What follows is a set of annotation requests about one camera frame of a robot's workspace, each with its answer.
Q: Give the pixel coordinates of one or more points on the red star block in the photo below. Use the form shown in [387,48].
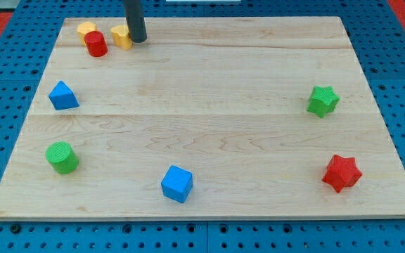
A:
[341,172]

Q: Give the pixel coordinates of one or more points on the green star block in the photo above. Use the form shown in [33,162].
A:
[322,101]

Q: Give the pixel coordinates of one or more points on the yellow heart block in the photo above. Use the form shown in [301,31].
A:
[121,37]

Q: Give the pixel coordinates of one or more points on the red cylinder block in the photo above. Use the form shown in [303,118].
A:
[95,43]

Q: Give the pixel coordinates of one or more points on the blue cube block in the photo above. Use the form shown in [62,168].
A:
[177,184]

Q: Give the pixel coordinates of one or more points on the blue triangle block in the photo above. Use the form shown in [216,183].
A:
[62,97]

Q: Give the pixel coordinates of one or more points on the light wooden board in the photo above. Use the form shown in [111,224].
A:
[223,98]

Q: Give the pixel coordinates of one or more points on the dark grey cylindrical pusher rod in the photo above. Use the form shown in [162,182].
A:
[134,16]

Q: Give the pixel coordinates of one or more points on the green cylinder block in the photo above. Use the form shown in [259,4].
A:
[62,157]

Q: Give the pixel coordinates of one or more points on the yellow hexagon block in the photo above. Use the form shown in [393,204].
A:
[84,28]

